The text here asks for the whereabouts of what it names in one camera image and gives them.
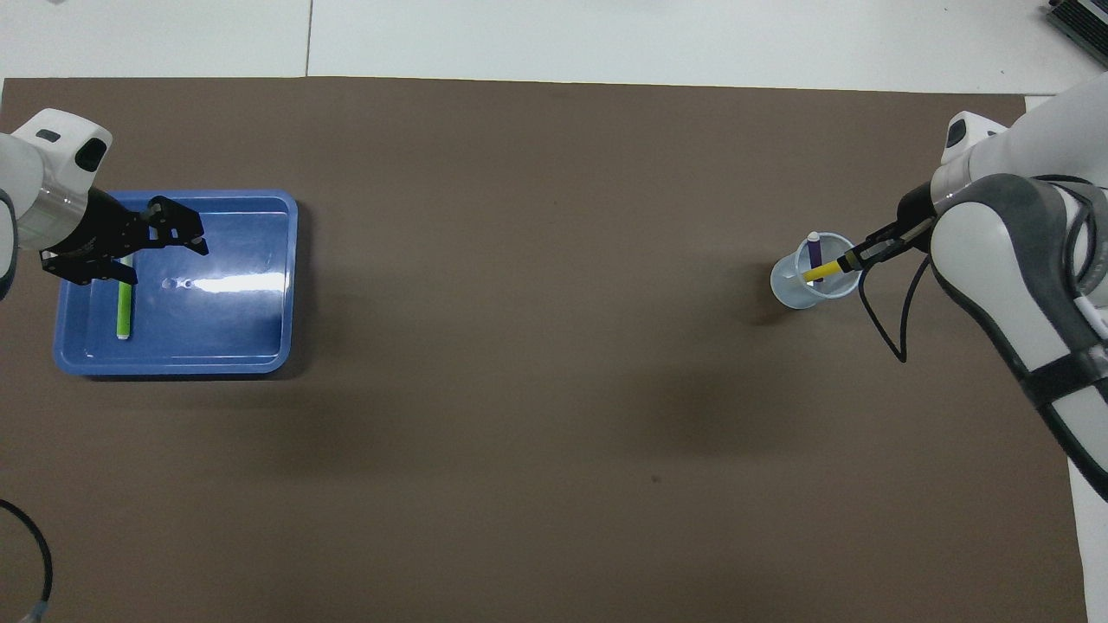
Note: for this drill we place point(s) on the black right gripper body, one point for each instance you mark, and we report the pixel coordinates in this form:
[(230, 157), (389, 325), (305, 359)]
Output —
[(917, 216)]

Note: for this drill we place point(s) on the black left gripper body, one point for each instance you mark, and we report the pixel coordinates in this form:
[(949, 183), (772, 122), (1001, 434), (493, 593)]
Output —
[(99, 229)]

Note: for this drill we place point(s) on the yellow pen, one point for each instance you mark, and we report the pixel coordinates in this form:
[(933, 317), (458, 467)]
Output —
[(821, 272)]

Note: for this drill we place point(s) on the green pen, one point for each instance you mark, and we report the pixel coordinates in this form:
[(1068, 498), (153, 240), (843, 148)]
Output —
[(125, 311)]

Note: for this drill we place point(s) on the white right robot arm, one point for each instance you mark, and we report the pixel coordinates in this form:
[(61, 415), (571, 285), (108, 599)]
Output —
[(1004, 260)]

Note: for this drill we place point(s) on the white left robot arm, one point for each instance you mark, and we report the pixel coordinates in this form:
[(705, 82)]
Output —
[(43, 173)]

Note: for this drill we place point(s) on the blue plastic tray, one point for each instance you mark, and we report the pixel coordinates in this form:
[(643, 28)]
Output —
[(216, 329)]

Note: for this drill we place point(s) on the purple pen white cap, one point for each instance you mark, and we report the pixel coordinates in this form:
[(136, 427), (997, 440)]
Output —
[(814, 255)]

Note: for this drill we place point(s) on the clear plastic cup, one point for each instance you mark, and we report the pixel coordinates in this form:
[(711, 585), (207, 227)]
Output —
[(792, 294)]

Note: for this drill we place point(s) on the grey ribbed device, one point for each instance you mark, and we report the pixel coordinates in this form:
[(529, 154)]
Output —
[(1082, 22)]

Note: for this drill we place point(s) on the brown table mat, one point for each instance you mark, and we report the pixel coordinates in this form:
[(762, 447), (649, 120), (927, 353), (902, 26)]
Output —
[(519, 433)]

